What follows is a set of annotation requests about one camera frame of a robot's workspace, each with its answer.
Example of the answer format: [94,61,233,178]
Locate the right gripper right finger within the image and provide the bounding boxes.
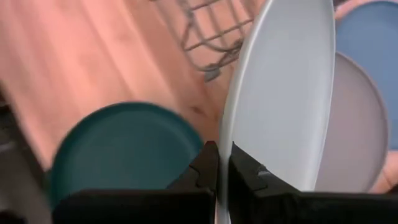
[228,141,398,224]

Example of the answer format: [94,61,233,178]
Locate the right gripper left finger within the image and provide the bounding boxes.
[52,140,220,224]

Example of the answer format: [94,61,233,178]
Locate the teal plate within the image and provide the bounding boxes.
[46,101,205,212]

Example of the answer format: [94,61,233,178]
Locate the taupe grey plate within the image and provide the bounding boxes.
[313,51,389,194]

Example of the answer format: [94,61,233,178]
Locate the off-white plate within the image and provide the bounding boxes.
[216,0,336,224]

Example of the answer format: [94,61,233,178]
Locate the blue plate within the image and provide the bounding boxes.
[335,0,398,150]

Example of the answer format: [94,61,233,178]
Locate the grey wire dish rack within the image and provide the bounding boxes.
[149,0,265,83]

